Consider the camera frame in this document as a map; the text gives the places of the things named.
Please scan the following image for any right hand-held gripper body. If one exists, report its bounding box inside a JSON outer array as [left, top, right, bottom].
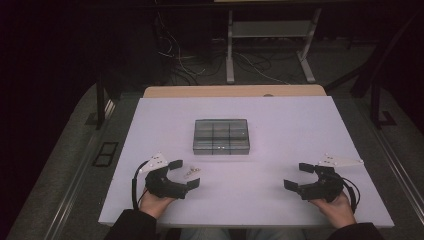
[[297, 152, 365, 204]]

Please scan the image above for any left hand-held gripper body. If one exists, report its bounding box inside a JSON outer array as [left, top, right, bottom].
[[138, 152, 189, 200]]

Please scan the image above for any small metal part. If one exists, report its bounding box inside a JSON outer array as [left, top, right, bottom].
[[182, 165, 202, 180]]

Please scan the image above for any clear plastic compartment box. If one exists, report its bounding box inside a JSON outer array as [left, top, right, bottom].
[[192, 118, 251, 156]]

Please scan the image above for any person's left hand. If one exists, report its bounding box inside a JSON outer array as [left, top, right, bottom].
[[138, 187, 177, 220]]

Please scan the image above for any person's right hand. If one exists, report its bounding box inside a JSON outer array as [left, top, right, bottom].
[[309, 191, 357, 230]]

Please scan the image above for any white board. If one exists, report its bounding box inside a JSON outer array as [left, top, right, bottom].
[[97, 95, 396, 230]]

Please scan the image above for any black metal stand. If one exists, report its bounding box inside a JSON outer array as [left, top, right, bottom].
[[323, 13, 424, 130]]

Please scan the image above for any white metal stand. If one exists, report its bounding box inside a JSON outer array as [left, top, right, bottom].
[[225, 7, 323, 85]]

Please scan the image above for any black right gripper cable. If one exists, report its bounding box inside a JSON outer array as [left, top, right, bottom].
[[342, 177, 362, 214]]

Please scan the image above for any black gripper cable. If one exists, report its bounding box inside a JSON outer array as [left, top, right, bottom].
[[342, 177, 362, 214], [131, 159, 150, 212]]

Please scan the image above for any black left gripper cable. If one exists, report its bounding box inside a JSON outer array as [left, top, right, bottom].
[[131, 159, 150, 212]]

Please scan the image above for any white floor cable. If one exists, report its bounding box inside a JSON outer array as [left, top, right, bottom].
[[155, 12, 207, 77]]

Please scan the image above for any bundle of black floor cables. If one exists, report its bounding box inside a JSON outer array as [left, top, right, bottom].
[[165, 49, 303, 87]]

